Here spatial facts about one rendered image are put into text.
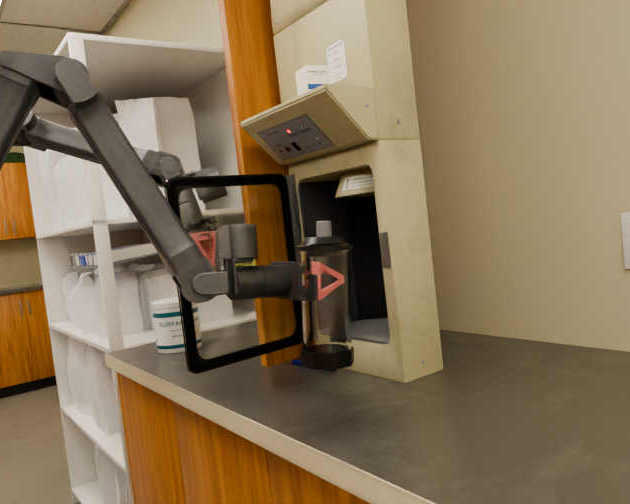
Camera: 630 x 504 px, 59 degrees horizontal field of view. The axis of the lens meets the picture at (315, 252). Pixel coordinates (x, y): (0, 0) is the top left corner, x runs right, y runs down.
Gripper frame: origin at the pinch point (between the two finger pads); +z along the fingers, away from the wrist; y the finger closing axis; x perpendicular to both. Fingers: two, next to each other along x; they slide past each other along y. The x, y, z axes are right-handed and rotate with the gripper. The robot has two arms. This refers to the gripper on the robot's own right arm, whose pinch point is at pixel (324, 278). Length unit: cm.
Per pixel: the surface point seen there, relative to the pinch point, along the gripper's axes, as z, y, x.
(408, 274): 15.6, -6.3, -0.4
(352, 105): 2.5, -5.8, -31.7
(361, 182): 12.7, 4.0, -19.3
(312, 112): -1.0, 1.9, -31.6
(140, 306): 7, 131, 15
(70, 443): -2, 216, 90
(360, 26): 6.5, -3.7, -47.7
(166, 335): -5, 70, 18
